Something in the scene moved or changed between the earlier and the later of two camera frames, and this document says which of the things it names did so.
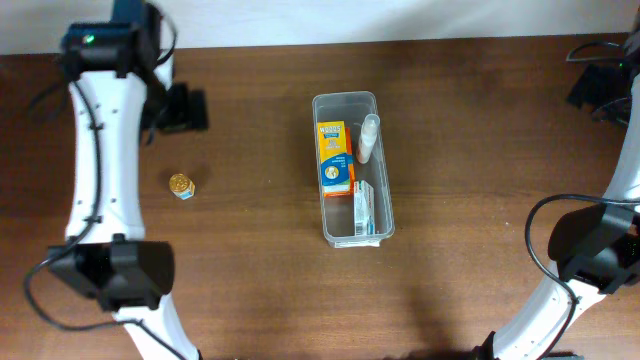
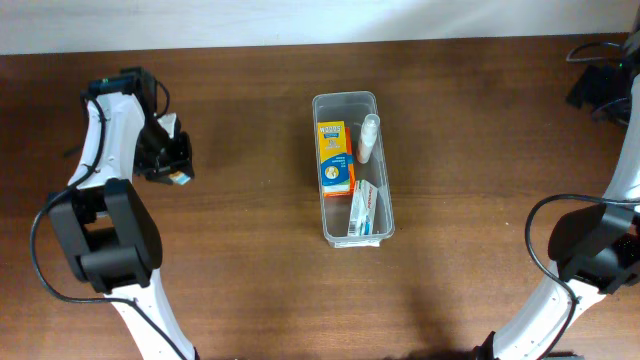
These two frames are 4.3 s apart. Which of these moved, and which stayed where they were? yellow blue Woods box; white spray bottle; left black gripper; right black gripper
Moved: left black gripper
Stayed: yellow blue Woods box; white spray bottle; right black gripper
